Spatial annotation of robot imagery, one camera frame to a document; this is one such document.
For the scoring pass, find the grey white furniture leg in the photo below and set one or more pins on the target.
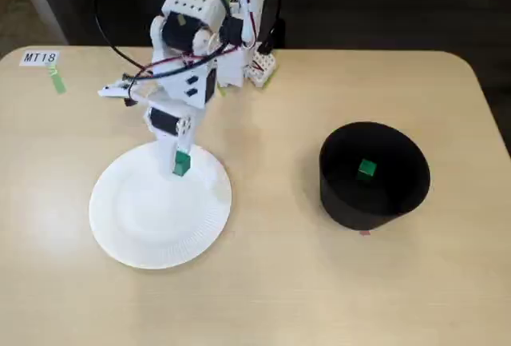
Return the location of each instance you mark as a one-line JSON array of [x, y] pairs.
[[42, 2]]

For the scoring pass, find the white paper plate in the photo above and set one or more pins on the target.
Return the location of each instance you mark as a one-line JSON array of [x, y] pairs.
[[159, 222]]

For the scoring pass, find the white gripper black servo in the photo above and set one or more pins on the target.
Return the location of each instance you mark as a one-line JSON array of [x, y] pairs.
[[163, 121]]

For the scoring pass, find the pink tape piece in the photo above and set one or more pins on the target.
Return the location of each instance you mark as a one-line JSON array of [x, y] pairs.
[[365, 233]]

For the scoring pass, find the white MT18 label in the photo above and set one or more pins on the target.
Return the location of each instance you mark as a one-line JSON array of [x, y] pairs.
[[39, 57]]

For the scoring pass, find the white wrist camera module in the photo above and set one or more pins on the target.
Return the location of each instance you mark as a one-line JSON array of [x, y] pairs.
[[116, 91]]

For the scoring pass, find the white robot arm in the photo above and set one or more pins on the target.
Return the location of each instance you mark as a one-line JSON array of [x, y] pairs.
[[187, 2]]

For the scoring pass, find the green cube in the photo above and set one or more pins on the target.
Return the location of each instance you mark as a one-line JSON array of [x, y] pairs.
[[366, 169], [181, 164]]

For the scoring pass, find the black round pot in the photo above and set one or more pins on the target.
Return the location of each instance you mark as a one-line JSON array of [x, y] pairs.
[[359, 214]]

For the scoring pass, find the green tape strip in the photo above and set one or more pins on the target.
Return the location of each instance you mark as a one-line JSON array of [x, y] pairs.
[[56, 80]]

